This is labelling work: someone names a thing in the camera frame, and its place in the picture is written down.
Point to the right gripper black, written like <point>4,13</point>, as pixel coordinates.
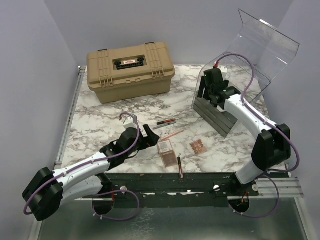
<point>203,86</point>

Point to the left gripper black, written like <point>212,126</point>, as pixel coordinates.
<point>150,140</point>

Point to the dark red lip pencil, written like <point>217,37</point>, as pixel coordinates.
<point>180,167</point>

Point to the clear acrylic makeup organizer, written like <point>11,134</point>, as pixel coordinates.
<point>257,55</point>

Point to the tan plastic toolbox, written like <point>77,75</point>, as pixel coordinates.
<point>130,72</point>

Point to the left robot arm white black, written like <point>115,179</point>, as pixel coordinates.
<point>49,189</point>

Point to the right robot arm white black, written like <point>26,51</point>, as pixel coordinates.
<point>222,106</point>

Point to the pale pink makeup stick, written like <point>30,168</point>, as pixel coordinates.
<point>171,135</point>

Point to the red lip gloss tube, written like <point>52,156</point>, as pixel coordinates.
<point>165,121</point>

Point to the labelled compact box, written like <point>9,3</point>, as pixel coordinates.
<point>164,146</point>

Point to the houndstooth patterned eyeliner pen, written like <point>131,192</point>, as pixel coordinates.
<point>164,125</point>

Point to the rose gold clear compact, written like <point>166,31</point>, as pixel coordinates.
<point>169,159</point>

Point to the orange eyeshadow palette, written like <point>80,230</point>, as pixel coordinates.
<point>198,147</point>

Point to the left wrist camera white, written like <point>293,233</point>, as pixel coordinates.
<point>128,122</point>

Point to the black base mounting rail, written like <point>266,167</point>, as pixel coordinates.
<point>169,190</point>

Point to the aluminium frame rail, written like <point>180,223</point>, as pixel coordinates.
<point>62,147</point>

